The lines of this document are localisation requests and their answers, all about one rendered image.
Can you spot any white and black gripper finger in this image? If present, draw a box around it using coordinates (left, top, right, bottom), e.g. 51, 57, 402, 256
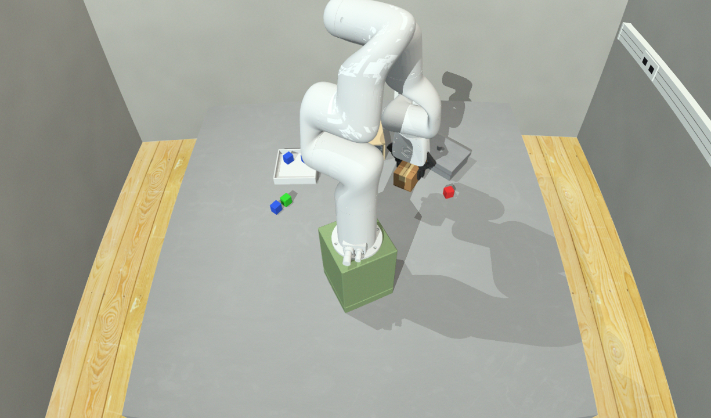
387, 143, 402, 167
417, 152, 436, 180

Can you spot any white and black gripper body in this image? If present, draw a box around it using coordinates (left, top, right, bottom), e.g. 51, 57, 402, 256
392, 132, 430, 167

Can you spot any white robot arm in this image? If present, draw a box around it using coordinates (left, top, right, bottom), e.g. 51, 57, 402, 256
299, 0, 441, 266

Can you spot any brown cardboard box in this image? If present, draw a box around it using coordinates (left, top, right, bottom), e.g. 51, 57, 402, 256
394, 161, 419, 192

